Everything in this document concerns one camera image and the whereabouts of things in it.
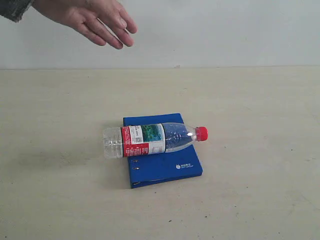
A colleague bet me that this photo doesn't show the grey knitted sleeve forearm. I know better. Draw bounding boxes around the grey knitted sleeve forearm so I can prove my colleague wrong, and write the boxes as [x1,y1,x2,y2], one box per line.
[0,0,34,23]

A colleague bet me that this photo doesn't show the clear plastic water bottle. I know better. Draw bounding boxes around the clear plastic water bottle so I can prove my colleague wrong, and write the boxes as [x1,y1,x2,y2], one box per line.
[103,122,209,159]

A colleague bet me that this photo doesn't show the person's open bare hand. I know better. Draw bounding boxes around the person's open bare hand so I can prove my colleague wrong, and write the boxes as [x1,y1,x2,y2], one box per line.
[32,0,138,50]

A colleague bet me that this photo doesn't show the blue ring binder notebook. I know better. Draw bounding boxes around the blue ring binder notebook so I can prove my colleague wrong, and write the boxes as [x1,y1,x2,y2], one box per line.
[123,113,203,188]

